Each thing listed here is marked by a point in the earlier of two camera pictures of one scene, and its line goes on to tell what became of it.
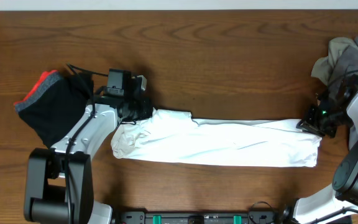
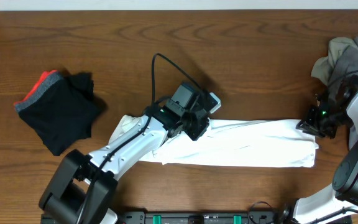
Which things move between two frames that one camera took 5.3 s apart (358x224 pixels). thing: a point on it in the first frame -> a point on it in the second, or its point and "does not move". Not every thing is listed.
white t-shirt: x=174 y=137 does not move
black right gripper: x=309 y=124 does not move
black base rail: x=149 y=218 does not move
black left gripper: x=146 y=108 -> x=203 y=124
